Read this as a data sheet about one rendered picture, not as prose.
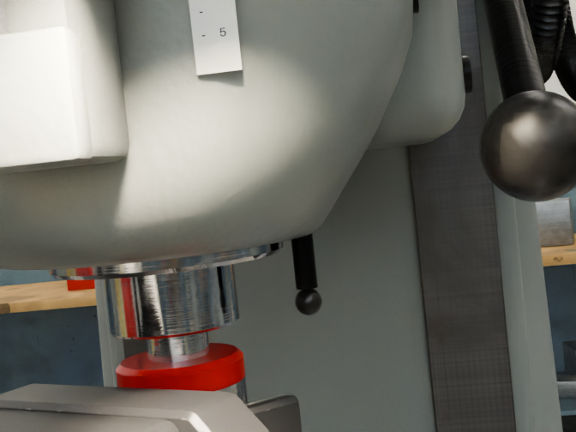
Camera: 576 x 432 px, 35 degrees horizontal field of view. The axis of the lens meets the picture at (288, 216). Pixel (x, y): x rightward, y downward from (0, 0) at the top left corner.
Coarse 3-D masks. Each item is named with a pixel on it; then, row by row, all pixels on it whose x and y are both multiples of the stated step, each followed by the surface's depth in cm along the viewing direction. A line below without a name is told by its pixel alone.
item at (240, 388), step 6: (234, 384) 32; (240, 384) 33; (246, 384) 33; (216, 390) 32; (222, 390) 32; (228, 390) 32; (234, 390) 32; (240, 390) 33; (246, 390) 33; (240, 396) 32; (246, 396) 33; (246, 402) 33
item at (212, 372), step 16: (144, 352) 35; (208, 352) 33; (224, 352) 33; (240, 352) 33; (128, 368) 32; (144, 368) 32; (160, 368) 31; (176, 368) 31; (192, 368) 31; (208, 368) 31; (224, 368) 32; (240, 368) 33; (128, 384) 32; (144, 384) 31; (160, 384) 31; (176, 384) 31; (192, 384) 31; (208, 384) 31; (224, 384) 32
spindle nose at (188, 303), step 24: (120, 288) 31; (144, 288) 31; (168, 288) 31; (192, 288) 31; (216, 288) 32; (120, 312) 32; (144, 312) 31; (168, 312) 31; (192, 312) 31; (216, 312) 32; (120, 336) 32; (144, 336) 31; (168, 336) 31
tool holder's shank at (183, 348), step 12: (180, 336) 32; (192, 336) 32; (204, 336) 33; (156, 348) 32; (168, 348) 32; (180, 348) 32; (192, 348) 32; (204, 348) 33; (156, 360) 32; (168, 360) 32; (180, 360) 32
